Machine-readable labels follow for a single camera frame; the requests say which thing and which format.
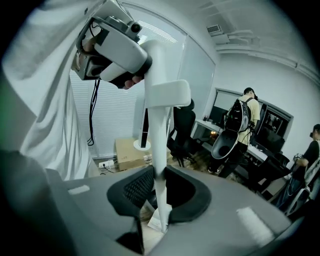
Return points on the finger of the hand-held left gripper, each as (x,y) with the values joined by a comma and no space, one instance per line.
(122,50)

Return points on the large cardboard box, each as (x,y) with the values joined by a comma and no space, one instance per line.
(127,155)

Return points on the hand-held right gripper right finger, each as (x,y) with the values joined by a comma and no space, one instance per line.
(225,225)

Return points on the ceiling air vent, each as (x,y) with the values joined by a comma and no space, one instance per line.
(213,29)

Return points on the black white tower column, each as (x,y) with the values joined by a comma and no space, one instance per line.
(144,125)

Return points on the white office desk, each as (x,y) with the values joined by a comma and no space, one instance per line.
(200,127)

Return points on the person in white shirt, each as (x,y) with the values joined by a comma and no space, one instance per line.
(50,87)

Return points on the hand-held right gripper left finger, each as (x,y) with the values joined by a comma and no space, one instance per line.
(95,217)

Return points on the black office chair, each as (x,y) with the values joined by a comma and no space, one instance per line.
(270,170)
(182,130)

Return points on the person's left hand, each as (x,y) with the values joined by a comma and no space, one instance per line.
(133,81)

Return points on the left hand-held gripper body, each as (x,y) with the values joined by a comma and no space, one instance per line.
(93,68)

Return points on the black computer monitor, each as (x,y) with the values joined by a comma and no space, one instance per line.
(216,115)
(270,141)

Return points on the white power strip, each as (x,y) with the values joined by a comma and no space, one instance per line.
(106,164)

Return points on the white ceiling pipes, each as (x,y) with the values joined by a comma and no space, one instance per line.
(250,47)

